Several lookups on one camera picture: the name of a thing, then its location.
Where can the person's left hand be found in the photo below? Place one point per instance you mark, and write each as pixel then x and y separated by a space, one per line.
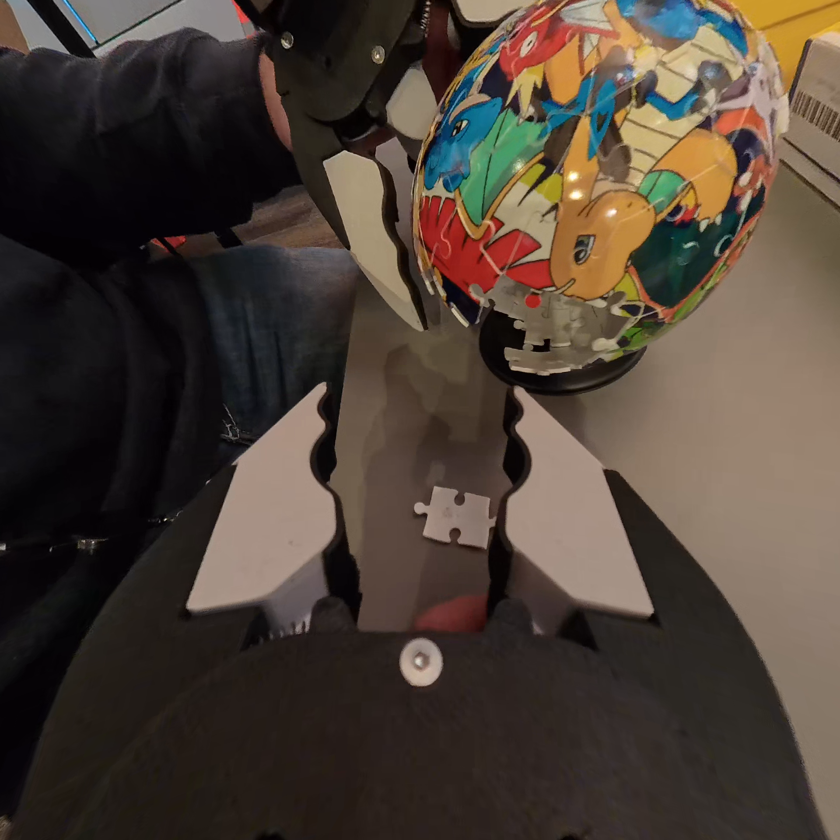
pixel 277 98

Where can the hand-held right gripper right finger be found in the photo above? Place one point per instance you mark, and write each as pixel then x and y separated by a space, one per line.
pixel 571 525

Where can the blue puzzle box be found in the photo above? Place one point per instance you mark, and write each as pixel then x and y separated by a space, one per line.
pixel 817 131

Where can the black round ball stand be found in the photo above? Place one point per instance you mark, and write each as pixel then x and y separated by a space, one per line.
pixel 571 380

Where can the colourful cartoon puzzle ball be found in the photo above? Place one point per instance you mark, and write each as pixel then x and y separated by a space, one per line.
pixel 590 164

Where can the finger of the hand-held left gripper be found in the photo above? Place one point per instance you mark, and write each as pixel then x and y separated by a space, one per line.
pixel 412 102
pixel 367 216

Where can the yellow plastic bin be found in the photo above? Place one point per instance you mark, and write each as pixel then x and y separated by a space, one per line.
pixel 800 26

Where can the person's left forearm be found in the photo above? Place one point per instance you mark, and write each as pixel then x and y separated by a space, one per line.
pixel 131 131

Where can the single white puzzle piece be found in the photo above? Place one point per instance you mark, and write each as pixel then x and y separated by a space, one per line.
pixel 456 518

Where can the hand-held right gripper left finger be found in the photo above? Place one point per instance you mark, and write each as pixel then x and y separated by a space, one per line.
pixel 269 525

